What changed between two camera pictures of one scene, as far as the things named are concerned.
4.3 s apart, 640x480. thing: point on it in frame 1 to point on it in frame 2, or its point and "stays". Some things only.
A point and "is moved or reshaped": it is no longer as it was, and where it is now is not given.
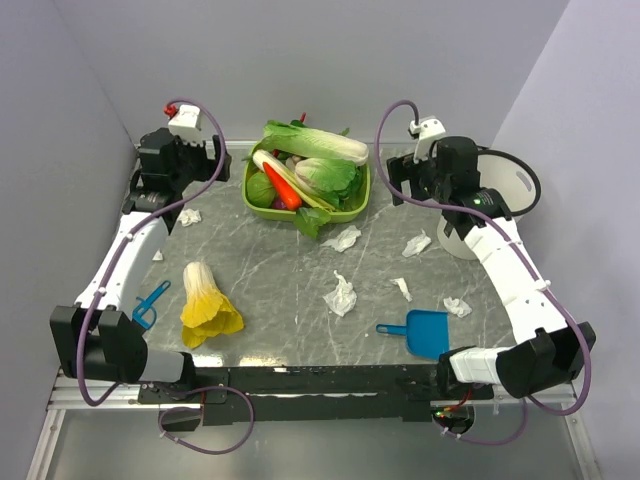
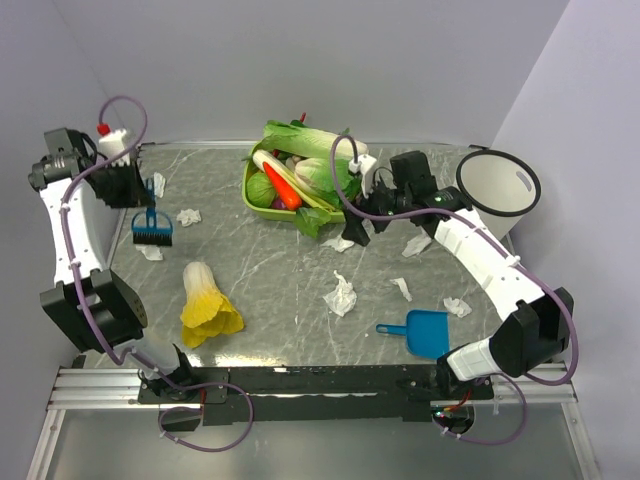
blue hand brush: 144,314 is moved or reshaped
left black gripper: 209,166 to 135,194
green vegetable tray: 356,210 stays
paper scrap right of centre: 416,245 stays
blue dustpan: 427,332 stays
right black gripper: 404,168 to 354,230
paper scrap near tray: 344,240 stays
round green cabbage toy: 260,190 stays
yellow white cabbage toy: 207,312 stays
